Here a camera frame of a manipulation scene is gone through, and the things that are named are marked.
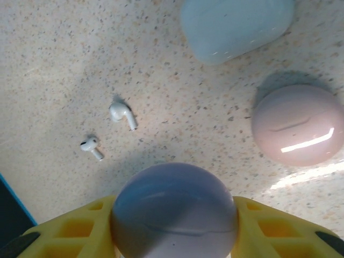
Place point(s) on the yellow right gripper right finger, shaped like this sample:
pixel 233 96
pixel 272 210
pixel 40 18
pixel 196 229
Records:
pixel 247 242

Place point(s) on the round purple charging case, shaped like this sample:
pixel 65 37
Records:
pixel 174 209

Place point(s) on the white earbud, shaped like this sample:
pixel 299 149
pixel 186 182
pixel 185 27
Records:
pixel 87 145
pixel 116 111

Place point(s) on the round pink charging case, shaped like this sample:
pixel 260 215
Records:
pixel 295 126

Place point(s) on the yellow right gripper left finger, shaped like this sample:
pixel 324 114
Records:
pixel 103 242

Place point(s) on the white rounded rectangular charging case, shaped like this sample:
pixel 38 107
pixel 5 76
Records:
pixel 231 27

